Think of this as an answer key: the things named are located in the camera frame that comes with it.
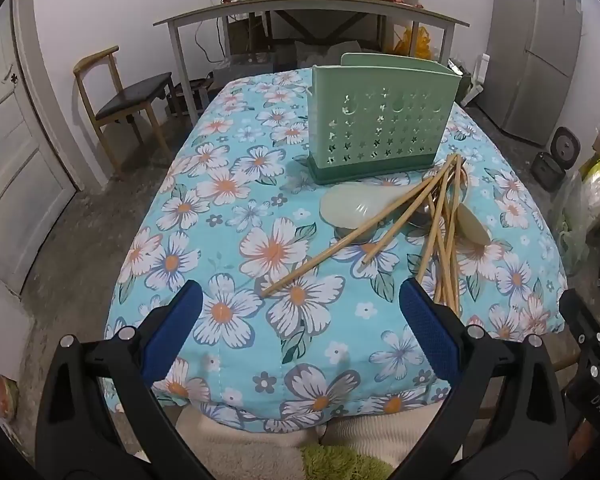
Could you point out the grey metal table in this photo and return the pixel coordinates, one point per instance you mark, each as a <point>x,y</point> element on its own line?
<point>280,7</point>

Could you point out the metal spoon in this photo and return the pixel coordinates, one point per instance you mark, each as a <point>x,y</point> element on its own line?
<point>421,216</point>
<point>352,236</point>

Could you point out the grey refrigerator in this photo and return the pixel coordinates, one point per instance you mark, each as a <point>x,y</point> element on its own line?
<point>530,50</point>

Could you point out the large pale plastic spoon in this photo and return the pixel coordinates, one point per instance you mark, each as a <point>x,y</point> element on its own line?
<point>350,205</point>

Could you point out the white panel door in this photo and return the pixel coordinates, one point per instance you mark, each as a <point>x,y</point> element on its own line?
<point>10,160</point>

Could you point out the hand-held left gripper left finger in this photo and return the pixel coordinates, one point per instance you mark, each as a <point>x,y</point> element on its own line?
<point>175,320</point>

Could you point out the black rice cooker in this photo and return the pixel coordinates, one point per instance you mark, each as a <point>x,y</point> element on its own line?
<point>547,169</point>

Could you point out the cardboard box under table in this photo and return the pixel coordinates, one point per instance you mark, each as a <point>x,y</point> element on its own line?
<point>245,32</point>

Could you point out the floral blue table cloth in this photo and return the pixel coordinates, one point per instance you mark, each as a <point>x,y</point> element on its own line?
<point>220,210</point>

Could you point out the small pale plastic spoon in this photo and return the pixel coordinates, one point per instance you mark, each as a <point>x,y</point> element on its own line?
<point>472,225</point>

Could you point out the pile of wooden chopsticks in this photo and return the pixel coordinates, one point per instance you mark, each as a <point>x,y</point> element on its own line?
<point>447,290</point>

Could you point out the yellow plastic bag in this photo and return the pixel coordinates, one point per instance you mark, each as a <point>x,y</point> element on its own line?
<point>417,42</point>

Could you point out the clear plastic bag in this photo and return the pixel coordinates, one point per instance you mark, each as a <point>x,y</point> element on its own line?
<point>570,225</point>

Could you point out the wooden chair with dark seat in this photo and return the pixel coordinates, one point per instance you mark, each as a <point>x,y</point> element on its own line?
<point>130,95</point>

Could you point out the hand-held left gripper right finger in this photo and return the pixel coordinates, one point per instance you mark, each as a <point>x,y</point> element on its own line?
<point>422,320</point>

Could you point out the green perforated utensil holder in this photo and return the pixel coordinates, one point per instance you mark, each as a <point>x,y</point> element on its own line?
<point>380,110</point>

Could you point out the person's fleece clothing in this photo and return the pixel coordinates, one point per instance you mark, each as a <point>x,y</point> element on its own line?
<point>260,445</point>

